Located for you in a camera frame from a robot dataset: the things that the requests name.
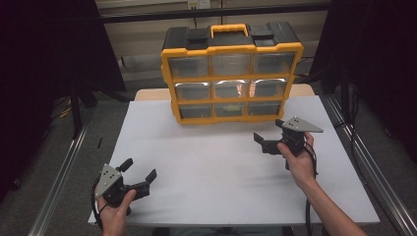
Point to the set of clear drawers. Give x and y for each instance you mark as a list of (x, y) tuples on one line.
[(188, 66)]

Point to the white wall socket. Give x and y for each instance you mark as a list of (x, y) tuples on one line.
[(198, 4)]

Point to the person's grey clothing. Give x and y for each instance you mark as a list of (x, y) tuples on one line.
[(229, 232)]

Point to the black metal stand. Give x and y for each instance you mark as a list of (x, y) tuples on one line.
[(76, 111)]

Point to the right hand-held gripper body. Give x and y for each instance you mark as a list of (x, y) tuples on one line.
[(295, 139)]

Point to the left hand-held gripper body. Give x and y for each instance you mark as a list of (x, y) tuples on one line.
[(109, 180)]

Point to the black horizontal bar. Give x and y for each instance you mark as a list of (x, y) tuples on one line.
[(213, 13)]

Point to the yellow and black drawer organizer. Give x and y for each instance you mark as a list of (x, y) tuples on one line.
[(229, 49)]

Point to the person's left hand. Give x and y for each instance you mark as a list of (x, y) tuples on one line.
[(113, 214)]

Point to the clear pull-out drawer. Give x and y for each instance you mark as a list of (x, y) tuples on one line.
[(230, 111)]

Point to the dark curtain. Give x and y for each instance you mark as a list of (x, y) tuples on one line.
[(39, 65), (377, 65)]

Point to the metal floor rail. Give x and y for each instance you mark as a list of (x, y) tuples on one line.
[(377, 170), (55, 187)]

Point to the person's right hand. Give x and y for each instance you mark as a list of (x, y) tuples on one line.
[(300, 167)]

